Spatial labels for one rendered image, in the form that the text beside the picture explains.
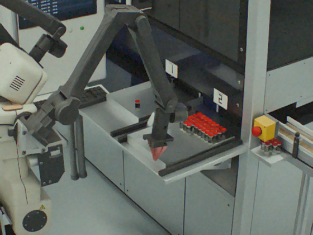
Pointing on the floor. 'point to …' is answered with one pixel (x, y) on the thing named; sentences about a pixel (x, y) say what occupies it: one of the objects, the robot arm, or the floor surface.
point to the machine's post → (251, 112)
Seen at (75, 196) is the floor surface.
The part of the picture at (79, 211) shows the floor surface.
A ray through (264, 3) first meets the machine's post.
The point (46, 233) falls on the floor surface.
